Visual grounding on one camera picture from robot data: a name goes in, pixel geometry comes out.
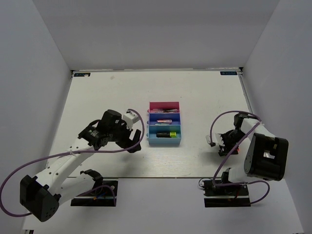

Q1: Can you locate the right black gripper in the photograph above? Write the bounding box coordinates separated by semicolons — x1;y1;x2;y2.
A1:
218;129;248;156

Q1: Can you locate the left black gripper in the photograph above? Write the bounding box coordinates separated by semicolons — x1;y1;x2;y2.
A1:
108;119;141;153

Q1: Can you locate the blue pen refill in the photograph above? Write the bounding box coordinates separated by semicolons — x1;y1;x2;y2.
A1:
151;109;179;113

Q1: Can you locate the yellow highlighter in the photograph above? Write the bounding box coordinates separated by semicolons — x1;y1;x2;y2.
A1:
156;132;177;138

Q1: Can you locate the pink eraser capsule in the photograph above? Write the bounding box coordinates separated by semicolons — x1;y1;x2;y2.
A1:
156;119;173;124

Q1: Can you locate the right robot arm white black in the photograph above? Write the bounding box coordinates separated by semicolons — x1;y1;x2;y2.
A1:
209;111;289;195

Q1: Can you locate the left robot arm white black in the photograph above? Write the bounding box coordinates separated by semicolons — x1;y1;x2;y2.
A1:
19;109;144;222

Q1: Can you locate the dark blue bin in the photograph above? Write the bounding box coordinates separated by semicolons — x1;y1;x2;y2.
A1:
147;113;181;125

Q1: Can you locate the light blue bin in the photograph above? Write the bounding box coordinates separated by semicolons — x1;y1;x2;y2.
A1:
147;125;182;146

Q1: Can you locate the pink bin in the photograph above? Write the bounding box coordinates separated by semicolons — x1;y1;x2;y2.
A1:
147;101;180;113

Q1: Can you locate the right corner label sticker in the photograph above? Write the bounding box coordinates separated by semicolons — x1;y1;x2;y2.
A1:
220;71;237;76

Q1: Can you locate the corner label sticker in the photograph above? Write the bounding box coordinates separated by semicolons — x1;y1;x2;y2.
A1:
74;73;91;77
220;71;237;76

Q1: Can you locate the left corner label sticker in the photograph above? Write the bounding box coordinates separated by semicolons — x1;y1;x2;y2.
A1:
74;73;91;77

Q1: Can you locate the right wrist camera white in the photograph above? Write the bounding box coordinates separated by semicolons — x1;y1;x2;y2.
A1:
206;133;224;147

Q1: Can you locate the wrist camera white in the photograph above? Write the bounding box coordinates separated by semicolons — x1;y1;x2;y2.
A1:
206;133;224;147
122;109;139;130

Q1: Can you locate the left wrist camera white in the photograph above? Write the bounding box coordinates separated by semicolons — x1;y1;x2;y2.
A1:
122;109;139;130

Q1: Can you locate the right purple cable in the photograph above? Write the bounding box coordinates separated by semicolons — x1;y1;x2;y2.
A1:
209;111;271;204

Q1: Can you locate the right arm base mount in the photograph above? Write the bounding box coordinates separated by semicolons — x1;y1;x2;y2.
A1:
198;178;251;208

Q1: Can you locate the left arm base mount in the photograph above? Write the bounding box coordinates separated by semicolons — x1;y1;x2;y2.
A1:
70;180;118;207

